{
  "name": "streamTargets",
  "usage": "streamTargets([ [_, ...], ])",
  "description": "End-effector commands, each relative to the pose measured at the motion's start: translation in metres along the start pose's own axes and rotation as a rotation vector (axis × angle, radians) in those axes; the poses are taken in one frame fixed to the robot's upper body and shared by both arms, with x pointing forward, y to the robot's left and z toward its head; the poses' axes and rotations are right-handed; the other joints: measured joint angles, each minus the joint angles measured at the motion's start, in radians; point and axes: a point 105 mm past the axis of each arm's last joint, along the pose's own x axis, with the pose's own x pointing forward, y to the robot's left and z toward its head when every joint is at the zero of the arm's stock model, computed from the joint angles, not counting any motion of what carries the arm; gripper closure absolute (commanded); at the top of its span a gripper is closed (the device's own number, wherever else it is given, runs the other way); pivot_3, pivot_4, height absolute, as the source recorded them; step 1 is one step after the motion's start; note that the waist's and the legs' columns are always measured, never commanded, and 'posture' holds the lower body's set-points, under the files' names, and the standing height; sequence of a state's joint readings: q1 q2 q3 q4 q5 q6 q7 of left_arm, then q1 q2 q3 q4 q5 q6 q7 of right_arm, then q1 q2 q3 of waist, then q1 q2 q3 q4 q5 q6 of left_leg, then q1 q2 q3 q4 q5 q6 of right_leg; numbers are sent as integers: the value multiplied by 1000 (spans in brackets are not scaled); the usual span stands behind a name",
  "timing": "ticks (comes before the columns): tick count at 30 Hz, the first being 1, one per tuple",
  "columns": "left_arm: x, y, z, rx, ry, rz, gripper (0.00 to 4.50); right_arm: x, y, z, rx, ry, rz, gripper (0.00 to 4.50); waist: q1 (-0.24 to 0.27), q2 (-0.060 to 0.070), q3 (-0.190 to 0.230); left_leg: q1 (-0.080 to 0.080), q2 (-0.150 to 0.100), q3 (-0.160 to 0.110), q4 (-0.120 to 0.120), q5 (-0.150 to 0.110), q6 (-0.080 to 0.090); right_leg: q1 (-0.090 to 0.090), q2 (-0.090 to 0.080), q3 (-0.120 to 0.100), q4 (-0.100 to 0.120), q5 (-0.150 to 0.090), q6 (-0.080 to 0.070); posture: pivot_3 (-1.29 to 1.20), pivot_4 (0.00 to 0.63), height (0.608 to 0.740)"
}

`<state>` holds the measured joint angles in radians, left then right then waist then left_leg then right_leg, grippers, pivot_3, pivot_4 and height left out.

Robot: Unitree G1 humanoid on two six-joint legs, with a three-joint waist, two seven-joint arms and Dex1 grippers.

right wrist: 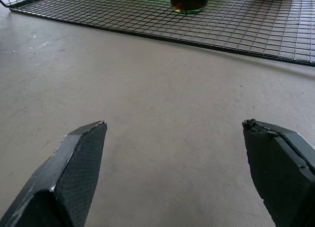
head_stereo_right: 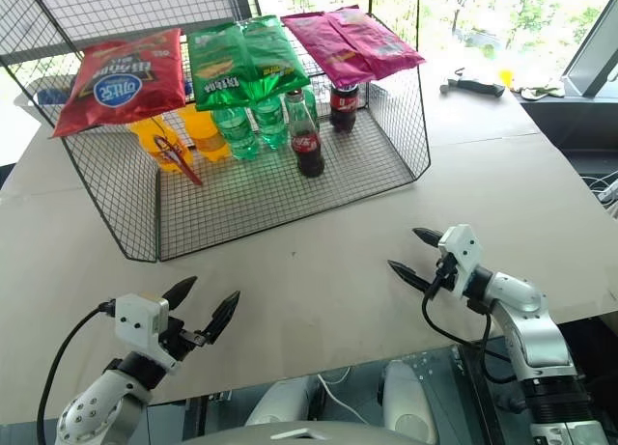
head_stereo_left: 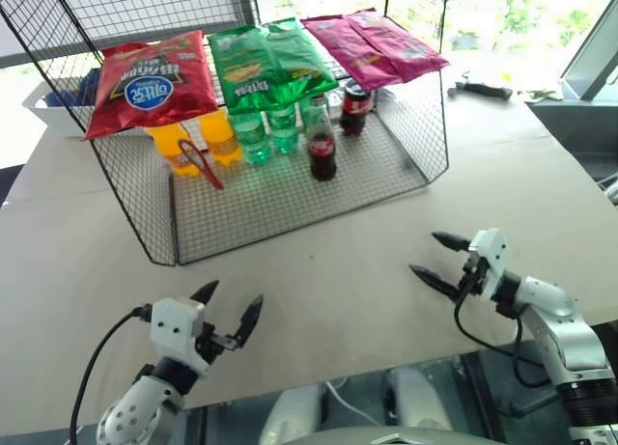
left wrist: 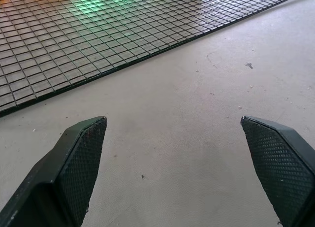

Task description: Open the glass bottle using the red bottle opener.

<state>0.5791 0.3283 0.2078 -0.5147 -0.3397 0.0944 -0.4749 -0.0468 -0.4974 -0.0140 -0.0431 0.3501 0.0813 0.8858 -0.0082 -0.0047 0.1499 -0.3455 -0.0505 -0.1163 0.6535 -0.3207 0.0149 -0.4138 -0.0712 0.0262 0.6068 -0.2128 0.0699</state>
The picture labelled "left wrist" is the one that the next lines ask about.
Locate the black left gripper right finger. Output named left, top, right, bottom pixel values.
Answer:
left=240, top=115, right=315, bottom=227

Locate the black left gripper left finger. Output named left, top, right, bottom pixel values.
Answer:
left=0, top=116, right=108, bottom=227

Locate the grey gridded cutting mat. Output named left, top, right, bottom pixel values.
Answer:
left=0, top=0, right=309, bottom=118

